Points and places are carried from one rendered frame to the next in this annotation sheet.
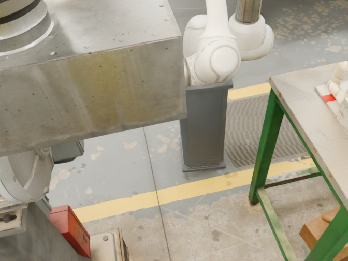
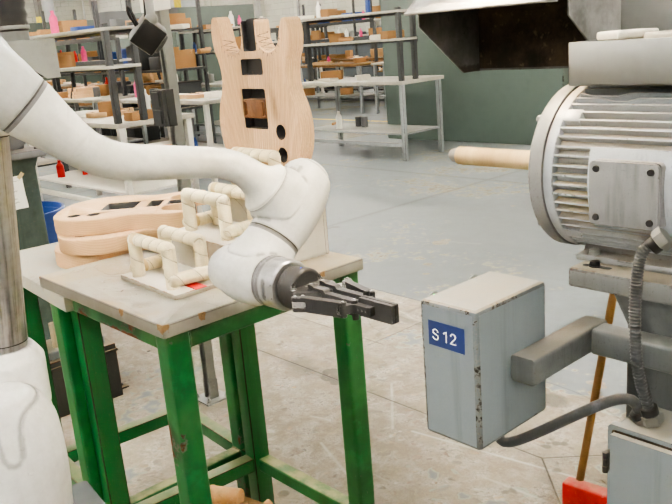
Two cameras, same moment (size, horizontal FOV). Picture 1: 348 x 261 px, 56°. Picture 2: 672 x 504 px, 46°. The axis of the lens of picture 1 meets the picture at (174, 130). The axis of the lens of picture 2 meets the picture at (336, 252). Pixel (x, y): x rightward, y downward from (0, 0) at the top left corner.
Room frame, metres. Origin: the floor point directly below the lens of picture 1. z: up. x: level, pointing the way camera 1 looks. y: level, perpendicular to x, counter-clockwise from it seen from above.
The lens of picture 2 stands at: (1.46, 1.11, 1.48)
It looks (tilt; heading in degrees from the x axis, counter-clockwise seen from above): 15 degrees down; 236
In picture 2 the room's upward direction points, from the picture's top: 5 degrees counter-clockwise
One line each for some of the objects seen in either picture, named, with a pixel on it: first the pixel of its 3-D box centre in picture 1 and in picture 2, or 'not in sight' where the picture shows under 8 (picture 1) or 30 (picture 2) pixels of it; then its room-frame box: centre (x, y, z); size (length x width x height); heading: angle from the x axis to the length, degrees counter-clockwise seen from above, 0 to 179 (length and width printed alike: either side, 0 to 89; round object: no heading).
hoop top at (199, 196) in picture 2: not in sight; (204, 197); (0.64, -0.66, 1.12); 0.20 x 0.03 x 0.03; 95
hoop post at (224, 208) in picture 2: not in sight; (225, 220); (0.63, -0.57, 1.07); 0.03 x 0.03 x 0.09
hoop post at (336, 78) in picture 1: (337, 77); (170, 268); (0.79, -0.56, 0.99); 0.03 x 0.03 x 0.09
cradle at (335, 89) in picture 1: (337, 92); (190, 276); (0.75, -0.55, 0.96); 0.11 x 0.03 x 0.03; 6
